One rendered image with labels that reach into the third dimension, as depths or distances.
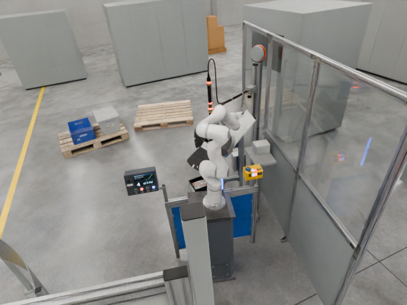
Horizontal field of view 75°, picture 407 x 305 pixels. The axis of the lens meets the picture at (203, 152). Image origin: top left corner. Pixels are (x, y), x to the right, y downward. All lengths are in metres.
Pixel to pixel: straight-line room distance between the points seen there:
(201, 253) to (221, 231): 1.74
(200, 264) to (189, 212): 0.15
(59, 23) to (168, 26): 3.14
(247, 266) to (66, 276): 1.94
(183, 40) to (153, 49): 0.91
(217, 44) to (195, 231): 10.33
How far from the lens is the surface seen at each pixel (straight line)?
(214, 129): 1.69
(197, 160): 2.72
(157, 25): 7.88
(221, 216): 2.19
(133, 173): 2.26
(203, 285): 0.72
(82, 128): 5.86
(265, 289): 2.96
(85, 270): 3.41
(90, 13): 14.32
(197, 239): 0.58
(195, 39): 8.24
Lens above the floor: 2.59
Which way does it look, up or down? 34 degrees down
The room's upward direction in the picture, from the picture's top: 5 degrees counter-clockwise
